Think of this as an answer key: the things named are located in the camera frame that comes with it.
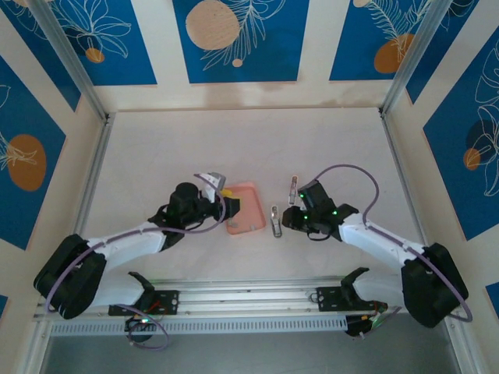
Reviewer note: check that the pink plastic tray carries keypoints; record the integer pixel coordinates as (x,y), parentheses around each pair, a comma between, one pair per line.
(249,206)

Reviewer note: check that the silver metal staple magazine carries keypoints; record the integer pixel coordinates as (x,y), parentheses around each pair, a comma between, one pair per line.
(275,224)

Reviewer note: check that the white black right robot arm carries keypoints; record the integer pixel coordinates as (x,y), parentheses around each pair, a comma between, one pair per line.
(374,241)

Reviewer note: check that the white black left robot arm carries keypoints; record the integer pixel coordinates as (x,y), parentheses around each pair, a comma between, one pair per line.
(124,247)

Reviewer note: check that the black controller board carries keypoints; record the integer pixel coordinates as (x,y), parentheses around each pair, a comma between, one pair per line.
(362,327)
(140,325)

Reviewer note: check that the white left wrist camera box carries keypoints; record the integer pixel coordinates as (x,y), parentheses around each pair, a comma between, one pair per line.
(216,180)

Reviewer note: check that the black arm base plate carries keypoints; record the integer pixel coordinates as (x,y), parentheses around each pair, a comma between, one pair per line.
(329,300)
(171,302)

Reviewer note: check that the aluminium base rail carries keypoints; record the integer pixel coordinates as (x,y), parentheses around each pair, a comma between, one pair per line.
(249,300)

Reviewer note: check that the aluminium table edge rail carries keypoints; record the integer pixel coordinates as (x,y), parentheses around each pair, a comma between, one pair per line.
(390,136)
(103,140)

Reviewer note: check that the blue floral wall poster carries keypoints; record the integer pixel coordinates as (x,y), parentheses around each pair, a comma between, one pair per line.
(493,294)
(3,305)
(351,46)
(448,175)
(23,128)
(128,58)
(273,58)
(460,39)
(35,54)

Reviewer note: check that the aluminium frame post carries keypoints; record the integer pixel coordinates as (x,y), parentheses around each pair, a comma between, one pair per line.
(74,66)
(410,58)

